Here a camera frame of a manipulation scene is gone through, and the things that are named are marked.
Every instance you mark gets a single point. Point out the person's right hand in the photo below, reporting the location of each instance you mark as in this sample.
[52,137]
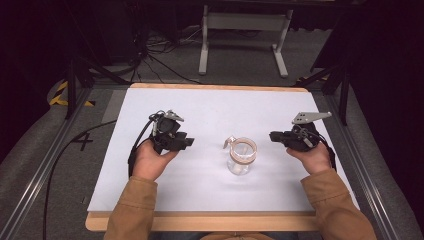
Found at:
[311,160]

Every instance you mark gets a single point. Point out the person's left hand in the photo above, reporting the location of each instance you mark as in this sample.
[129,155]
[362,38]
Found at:
[150,163]

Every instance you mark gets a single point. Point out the yellow black floor tape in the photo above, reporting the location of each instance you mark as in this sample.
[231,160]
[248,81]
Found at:
[60,96]

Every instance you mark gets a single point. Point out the white metal stand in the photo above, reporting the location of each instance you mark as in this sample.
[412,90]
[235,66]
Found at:
[245,21]

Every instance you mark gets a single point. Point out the aluminium floor rail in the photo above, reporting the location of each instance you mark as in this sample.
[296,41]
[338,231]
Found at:
[363,166]
[36,173]

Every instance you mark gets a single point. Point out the glass jar with wooden rim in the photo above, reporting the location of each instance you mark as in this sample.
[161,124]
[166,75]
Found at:
[240,155]

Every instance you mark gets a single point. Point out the black tripod stand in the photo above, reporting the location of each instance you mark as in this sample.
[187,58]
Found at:
[338,80]
[78,73]

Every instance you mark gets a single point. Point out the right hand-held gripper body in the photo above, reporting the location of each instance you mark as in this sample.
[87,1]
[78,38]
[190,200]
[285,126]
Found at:
[304,133]

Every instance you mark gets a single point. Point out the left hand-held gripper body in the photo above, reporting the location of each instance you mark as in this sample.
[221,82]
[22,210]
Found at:
[165,128]

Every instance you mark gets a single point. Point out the wooden table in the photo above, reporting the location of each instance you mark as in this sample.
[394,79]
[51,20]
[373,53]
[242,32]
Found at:
[200,221]

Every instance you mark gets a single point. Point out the white table mat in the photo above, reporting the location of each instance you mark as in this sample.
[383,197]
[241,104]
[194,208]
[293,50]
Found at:
[213,113]

